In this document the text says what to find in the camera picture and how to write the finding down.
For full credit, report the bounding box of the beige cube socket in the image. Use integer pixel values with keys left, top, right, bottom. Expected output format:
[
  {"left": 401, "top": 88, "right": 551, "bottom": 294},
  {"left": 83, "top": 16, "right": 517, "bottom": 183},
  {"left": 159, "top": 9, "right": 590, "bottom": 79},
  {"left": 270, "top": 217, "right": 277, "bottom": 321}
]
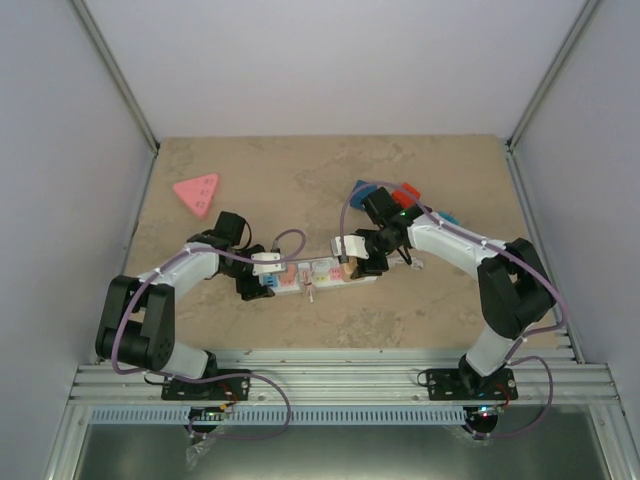
[{"left": 341, "top": 257, "right": 361, "bottom": 282}]

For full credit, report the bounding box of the white power strip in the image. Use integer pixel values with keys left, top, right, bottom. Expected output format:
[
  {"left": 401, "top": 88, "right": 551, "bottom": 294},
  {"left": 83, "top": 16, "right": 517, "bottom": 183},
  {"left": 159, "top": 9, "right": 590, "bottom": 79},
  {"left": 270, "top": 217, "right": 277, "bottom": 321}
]
[{"left": 258, "top": 257, "right": 376, "bottom": 295}]

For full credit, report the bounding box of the red cube socket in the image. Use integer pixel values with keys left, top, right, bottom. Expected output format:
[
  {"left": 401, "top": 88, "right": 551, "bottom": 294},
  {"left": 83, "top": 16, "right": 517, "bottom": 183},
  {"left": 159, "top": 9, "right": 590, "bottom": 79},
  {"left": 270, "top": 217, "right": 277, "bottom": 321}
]
[{"left": 391, "top": 183, "right": 421, "bottom": 209}]

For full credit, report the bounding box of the blue cube socket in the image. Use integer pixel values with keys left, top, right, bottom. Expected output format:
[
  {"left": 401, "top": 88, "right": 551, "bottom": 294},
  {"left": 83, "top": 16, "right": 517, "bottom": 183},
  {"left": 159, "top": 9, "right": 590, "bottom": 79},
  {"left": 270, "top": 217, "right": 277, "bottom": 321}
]
[{"left": 349, "top": 180, "right": 377, "bottom": 211}]

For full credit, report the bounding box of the cyan socket block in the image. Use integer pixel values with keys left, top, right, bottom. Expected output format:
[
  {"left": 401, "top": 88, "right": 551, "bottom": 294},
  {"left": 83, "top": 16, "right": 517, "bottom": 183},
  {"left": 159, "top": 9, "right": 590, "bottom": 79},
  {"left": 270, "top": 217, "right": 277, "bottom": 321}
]
[{"left": 439, "top": 211, "right": 459, "bottom": 225}]

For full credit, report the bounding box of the pink power strip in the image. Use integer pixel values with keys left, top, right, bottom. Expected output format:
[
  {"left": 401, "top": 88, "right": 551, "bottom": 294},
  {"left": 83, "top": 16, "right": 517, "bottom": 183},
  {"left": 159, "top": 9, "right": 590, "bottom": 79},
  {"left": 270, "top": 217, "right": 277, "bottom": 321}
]
[{"left": 172, "top": 173, "right": 219, "bottom": 220}]

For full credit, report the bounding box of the small white round charger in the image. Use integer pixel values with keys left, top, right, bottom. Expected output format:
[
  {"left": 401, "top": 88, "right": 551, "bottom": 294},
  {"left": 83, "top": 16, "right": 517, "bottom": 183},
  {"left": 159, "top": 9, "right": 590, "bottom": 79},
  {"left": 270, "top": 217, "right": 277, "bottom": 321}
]
[{"left": 312, "top": 259, "right": 331, "bottom": 275}]

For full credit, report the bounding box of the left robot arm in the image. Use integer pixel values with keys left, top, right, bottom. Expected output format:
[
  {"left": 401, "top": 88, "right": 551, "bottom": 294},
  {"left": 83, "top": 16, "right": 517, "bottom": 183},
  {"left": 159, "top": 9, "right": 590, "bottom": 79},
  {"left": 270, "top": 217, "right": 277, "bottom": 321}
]
[{"left": 95, "top": 212, "right": 274, "bottom": 405}]

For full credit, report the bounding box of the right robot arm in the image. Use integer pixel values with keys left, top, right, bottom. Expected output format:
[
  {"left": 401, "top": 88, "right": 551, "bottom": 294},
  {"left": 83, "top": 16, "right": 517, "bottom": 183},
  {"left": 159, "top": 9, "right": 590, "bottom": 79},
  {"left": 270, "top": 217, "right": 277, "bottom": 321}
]
[{"left": 332, "top": 182, "right": 568, "bottom": 400}]

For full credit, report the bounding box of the pink rectangular adapter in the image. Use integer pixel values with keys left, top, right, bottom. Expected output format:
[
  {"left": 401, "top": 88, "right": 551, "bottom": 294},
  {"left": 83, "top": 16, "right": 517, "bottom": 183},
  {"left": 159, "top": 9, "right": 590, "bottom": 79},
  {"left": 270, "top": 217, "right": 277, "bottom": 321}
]
[{"left": 279, "top": 264, "right": 297, "bottom": 287}]

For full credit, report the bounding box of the white usb charger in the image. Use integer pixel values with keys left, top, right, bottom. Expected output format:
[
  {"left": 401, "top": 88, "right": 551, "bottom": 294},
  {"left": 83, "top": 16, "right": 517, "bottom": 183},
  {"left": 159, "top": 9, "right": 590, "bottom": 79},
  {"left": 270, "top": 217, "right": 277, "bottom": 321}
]
[{"left": 297, "top": 262, "right": 312, "bottom": 287}]

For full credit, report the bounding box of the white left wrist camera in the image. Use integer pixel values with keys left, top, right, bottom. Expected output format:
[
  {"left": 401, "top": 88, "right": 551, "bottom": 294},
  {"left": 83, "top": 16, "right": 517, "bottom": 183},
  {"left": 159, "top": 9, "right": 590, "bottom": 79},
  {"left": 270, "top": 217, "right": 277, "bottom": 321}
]
[{"left": 250, "top": 252, "right": 286, "bottom": 277}]

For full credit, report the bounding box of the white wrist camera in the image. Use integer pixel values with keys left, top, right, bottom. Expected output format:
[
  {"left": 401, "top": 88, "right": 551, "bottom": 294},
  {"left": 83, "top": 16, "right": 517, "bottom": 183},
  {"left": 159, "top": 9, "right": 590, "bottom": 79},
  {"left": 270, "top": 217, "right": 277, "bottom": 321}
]
[
  {"left": 250, "top": 252, "right": 286, "bottom": 277},
  {"left": 330, "top": 235, "right": 369, "bottom": 260}
]

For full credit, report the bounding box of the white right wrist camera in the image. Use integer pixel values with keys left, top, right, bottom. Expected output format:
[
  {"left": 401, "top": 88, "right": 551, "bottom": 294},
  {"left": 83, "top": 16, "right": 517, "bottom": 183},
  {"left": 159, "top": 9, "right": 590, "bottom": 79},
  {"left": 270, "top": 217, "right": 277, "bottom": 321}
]
[{"left": 330, "top": 235, "right": 369, "bottom": 260}]

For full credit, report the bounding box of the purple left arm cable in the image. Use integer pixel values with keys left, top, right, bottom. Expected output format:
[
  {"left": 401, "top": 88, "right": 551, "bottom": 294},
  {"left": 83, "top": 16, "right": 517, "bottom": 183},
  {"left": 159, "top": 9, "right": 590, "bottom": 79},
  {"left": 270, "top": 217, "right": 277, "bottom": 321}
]
[{"left": 110, "top": 229, "right": 307, "bottom": 442}]

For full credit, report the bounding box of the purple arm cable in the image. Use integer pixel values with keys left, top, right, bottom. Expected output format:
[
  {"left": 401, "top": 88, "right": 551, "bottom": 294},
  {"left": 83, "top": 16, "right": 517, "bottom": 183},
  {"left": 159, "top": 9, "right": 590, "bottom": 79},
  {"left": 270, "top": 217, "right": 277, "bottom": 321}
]
[
  {"left": 110, "top": 229, "right": 307, "bottom": 442},
  {"left": 339, "top": 180, "right": 569, "bottom": 441}
]

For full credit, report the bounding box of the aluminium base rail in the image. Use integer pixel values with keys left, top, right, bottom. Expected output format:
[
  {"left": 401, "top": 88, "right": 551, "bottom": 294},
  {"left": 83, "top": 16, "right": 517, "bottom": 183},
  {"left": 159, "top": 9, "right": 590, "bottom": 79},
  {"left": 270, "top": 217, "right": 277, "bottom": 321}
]
[{"left": 68, "top": 348, "right": 620, "bottom": 406}]

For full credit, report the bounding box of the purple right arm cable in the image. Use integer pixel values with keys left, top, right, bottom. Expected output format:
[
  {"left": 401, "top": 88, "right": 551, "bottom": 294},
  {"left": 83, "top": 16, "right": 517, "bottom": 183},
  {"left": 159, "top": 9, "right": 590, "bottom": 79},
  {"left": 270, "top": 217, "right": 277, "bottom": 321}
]
[{"left": 339, "top": 180, "right": 569, "bottom": 441}]

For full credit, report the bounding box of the grey slotted cable duct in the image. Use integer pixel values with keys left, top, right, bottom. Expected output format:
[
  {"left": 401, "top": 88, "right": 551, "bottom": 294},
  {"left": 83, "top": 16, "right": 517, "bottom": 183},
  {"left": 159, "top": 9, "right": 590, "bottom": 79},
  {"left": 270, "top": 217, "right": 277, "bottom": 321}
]
[{"left": 90, "top": 405, "right": 466, "bottom": 426}]

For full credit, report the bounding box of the aluminium frame post right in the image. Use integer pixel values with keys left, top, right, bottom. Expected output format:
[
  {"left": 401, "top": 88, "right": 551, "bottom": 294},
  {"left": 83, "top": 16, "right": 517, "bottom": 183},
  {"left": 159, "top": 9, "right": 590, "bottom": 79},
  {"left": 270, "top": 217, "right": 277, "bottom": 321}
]
[{"left": 504, "top": 0, "right": 606, "bottom": 151}]

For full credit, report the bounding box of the aluminium frame post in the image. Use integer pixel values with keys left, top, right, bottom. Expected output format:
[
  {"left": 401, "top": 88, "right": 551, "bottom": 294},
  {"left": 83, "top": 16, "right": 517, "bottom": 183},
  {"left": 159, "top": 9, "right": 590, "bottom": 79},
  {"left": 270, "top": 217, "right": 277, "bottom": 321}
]
[
  {"left": 68, "top": 0, "right": 160, "bottom": 155},
  {"left": 504, "top": 0, "right": 606, "bottom": 151}
]

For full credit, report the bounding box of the aluminium frame post left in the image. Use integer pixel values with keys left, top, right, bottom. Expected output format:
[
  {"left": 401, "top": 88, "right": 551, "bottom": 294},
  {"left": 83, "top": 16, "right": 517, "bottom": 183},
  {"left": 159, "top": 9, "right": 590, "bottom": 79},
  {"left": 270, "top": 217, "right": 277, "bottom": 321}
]
[{"left": 68, "top": 0, "right": 160, "bottom": 155}]

